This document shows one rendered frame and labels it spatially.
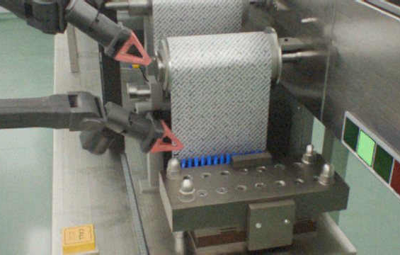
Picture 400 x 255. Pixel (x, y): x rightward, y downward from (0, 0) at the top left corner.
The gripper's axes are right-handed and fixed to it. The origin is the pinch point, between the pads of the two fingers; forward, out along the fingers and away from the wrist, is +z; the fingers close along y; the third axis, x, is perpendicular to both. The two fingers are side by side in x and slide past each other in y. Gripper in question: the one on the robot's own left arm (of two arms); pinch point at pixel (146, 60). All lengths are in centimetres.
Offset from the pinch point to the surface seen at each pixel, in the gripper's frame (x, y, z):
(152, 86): -4.5, -2.6, 5.4
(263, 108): 6.9, 3.0, 28.9
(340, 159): 7, -14, 66
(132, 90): -8.1, -3.2, 2.3
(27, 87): -118, -326, 3
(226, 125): -1.4, 3.0, 24.3
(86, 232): -38.1, 12.0, 9.4
